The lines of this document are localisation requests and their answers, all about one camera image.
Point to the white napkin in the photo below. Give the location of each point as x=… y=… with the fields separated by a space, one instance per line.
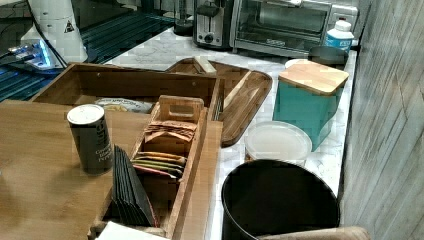
x=114 y=231

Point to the teal canister wooden lid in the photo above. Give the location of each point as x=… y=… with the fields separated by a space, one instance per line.
x=308 y=94

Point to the wooden tea organizer box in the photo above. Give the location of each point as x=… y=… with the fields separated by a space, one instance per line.
x=152 y=184

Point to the brown tea packets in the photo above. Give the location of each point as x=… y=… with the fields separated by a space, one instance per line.
x=179 y=129

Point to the colourful tea packets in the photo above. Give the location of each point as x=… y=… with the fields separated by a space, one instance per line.
x=163 y=164

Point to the black packet stack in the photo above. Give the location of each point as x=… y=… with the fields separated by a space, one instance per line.
x=128 y=193

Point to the small wooden block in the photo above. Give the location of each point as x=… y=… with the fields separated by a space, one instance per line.
x=202 y=64

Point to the silver toaster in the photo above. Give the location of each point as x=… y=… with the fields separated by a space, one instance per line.
x=212 y=23

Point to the wooden serving tray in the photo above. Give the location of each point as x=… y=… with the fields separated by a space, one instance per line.
x=241 y=93

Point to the silver toaster oven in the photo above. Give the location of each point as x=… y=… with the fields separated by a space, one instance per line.
x=287 y=27

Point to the dark cylindrical can white lid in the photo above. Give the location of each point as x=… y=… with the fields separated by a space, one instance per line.
x=90 y=133

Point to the wooden drawer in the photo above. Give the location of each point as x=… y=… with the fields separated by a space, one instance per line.
x=84 y=83

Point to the white blue bottle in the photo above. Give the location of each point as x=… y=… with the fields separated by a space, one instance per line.
x=340 y=36

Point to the black round bin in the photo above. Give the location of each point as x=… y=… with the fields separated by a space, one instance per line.
x=270 y=197

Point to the clear container white lid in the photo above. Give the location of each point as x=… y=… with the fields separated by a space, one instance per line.
x=279 y=141

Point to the snack bag in drawer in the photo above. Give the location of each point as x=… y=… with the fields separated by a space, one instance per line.
x=124 y=105

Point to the dark blender base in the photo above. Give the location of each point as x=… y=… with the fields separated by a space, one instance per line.
x=183 y=20

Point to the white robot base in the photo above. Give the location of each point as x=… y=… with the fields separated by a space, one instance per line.
x=55 y=34

